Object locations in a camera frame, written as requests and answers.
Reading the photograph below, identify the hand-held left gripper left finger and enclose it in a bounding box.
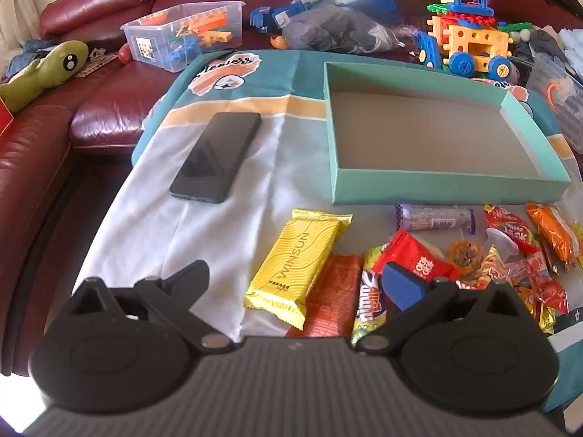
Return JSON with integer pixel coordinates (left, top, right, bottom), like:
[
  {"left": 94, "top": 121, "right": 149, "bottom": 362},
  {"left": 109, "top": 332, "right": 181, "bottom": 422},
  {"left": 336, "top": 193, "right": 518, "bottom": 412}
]
[{"left": 73, "top": 259, "right": 232, "bottom": 355}]

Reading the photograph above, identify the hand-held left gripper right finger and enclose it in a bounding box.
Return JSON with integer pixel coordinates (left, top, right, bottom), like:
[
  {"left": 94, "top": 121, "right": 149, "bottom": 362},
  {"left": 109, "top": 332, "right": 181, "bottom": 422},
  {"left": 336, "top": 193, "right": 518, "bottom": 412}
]
[{"left": 352, "top": 263, "right": 525, "bottom": 353}]

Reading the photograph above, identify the red packet with white characters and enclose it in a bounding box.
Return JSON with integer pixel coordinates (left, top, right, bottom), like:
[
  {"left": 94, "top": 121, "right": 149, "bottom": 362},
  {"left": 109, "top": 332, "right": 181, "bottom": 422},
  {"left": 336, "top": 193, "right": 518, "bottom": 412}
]
[{"left": 373, "top": 230, "right": 461, "bottom": 283}]

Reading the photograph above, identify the yellow-green colourful candy packet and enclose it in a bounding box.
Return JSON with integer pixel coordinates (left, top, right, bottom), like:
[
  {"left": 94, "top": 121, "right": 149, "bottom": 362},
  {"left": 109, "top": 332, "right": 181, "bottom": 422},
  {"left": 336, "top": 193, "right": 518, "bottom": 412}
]
[{"left": 351, "top": 268, "right": 393, "bottom": 343}]

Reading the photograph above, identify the orange-red wafer packet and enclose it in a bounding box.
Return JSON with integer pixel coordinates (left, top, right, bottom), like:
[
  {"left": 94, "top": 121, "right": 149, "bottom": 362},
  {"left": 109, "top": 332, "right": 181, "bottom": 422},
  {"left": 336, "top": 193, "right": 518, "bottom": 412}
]
[{"left": 287, "top": 255, "right": 365, "bottom": 340}]

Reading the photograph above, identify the round orange jelly cup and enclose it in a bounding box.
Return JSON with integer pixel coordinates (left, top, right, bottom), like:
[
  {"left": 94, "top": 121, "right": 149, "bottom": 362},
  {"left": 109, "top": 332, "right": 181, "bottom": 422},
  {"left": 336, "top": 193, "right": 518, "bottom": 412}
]
[{"left": 449, "top": 240, "right": 484, "bottom": 276}]

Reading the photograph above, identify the purple snack bar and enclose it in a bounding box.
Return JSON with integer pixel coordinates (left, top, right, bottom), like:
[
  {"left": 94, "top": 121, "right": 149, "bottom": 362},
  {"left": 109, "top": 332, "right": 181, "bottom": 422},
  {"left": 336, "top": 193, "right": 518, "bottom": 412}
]
[{"left": 395, "top": 203, "right": 477, "bottom": 233}]

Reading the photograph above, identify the yellow wavy snack packet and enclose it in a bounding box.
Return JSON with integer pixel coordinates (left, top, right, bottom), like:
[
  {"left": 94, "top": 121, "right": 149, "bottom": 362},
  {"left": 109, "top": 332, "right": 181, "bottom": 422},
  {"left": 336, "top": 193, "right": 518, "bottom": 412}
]
[{"left": 243, "top": 209, "right": 353, "bottom": 331}]

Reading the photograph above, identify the teal cardboard box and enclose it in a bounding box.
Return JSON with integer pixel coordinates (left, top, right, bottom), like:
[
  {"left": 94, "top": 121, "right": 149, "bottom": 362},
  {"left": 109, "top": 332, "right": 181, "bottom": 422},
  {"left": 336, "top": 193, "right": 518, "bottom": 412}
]
[{"left": 323, "top": 60, "right": 571, "bottom": 205}]

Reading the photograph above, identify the red rainbow candy packet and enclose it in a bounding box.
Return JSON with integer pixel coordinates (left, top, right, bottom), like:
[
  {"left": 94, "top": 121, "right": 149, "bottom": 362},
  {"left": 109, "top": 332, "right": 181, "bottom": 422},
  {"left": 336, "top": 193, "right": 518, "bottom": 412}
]
[{"left": 484, "top": 205, "right": 540, "bottom": 253}]

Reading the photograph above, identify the orange snack packet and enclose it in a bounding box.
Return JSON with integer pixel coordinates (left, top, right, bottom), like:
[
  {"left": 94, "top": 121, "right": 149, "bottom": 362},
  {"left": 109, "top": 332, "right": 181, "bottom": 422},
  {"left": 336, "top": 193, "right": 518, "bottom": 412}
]
[{"left": 526, "top": 202, "right": 580, "bottom": 262}]

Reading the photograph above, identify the black smartphone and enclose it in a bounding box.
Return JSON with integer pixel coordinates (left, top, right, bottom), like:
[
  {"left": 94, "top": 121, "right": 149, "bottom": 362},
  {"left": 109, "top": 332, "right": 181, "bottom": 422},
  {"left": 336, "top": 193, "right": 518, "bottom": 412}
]
[{"left": 169, "top": 112, "right": 262, "bottom": 204}]

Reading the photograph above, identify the patterned card strip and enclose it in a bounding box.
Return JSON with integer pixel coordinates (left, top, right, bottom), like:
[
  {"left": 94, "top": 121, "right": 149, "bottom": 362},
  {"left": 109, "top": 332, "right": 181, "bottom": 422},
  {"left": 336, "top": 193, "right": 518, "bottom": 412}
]
[{"left": 75, "top": 48, "right": 119, "bottom": 78}]

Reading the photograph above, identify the clear plastic storage container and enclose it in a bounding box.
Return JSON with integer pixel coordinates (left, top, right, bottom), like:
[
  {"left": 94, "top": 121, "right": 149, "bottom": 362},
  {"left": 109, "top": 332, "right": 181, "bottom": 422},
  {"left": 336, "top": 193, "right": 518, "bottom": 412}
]
[{"left": 526, "top": 52, "right": 583, "bottom": 153}]

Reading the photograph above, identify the red book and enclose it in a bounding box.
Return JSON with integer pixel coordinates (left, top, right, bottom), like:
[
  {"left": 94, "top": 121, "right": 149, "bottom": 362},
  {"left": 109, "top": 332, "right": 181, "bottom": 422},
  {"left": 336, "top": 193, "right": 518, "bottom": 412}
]
[{"left": 0, "top": 100, "right": 14, "bottom": 139}]

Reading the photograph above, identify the clear bin of toy blocks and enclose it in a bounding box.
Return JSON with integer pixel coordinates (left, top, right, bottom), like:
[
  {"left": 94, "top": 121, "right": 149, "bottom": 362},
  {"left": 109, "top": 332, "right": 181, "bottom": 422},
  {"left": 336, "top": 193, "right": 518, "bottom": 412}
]
[{"left": 121, "top": 2, "right": 244, "bottom": 74}]

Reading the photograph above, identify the colourful block toy vehicle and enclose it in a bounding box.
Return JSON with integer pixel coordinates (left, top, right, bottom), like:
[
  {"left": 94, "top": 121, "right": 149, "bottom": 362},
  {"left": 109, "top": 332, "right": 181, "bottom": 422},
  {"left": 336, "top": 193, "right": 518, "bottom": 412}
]
[{"left": 412, "top": 0, "right": 533, "bottom": 78}]

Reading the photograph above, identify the green plush toy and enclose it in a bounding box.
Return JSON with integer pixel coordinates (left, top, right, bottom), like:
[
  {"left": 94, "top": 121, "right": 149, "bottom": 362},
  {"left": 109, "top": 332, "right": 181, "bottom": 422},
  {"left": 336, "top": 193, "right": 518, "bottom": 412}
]
[{"left": 0, "top": 40, "right": 89, "bottom": 114}]

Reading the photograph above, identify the dark plastic bag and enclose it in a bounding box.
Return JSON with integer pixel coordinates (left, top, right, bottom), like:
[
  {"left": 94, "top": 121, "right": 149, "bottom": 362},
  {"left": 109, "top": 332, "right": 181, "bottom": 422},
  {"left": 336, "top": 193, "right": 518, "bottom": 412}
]
[{"left": 282, "top": 4, "right": 404, "bottom": 53}]

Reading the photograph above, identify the grey plush toy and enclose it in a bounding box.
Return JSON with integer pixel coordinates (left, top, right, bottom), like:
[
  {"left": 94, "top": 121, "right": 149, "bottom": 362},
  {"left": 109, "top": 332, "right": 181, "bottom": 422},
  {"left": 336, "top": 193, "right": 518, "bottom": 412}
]
[{"left": 510, "top": 23, "right": 566, "bottom": 70}]

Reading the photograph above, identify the blue denim cloth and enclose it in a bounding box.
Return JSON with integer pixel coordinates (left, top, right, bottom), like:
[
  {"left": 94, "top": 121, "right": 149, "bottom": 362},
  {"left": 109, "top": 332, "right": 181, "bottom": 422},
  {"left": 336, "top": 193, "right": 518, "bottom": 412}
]
[{"left": 9, "top": 39, "right": 52, "bottom": 72}]

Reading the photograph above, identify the light blue fluffy cloth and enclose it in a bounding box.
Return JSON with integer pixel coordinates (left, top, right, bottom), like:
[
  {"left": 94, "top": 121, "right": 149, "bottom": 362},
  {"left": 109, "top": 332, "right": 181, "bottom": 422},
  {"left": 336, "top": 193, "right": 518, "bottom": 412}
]
[{"left": 558, "top": 27, "right": 583, "bottom": 55}]

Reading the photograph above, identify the white curtain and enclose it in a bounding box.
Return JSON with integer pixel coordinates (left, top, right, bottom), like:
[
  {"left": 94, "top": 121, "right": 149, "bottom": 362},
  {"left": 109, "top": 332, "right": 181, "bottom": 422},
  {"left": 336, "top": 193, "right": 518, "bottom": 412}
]
[{"left": 0, "top": 0, "right": 46, "bottom": 51}]

